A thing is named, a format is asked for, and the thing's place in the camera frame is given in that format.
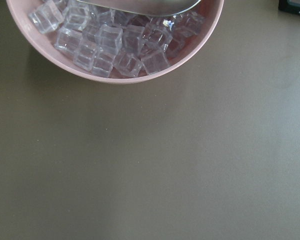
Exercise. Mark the dark wood glass tray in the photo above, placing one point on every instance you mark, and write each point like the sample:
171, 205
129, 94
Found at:
290, 6

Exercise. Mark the steel ice scoop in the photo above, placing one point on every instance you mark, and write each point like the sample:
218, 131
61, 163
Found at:
156, 8

